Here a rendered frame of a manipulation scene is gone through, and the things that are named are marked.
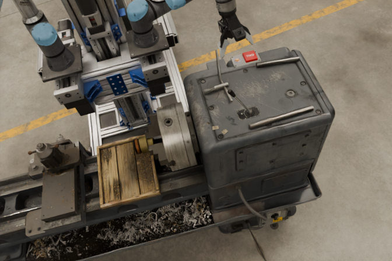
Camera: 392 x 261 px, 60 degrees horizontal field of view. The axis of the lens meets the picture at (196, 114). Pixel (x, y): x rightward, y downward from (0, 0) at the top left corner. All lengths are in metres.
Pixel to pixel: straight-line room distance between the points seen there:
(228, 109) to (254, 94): 0.14
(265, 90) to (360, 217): 1.45
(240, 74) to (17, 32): 3.42
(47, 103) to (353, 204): 2.81
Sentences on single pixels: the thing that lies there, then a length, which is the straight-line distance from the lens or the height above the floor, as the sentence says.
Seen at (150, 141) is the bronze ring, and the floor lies 1.11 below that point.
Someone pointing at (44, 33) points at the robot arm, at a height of 1.39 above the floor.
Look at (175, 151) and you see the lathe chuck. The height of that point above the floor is 1.17.
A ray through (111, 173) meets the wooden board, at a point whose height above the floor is 0.89.
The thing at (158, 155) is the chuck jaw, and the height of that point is 1.12.
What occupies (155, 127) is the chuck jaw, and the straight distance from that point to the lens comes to 1.62.
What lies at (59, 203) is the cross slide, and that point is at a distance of 1.81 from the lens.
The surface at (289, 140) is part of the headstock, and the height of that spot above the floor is 1.14.
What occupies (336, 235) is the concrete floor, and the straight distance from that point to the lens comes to 2.65.
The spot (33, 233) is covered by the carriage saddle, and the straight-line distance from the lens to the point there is 1.90.
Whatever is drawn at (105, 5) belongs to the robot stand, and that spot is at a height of 1.35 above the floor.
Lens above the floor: 2.47
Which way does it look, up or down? 54 degrees down
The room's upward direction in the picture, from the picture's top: 11 degrees counter-clockwise
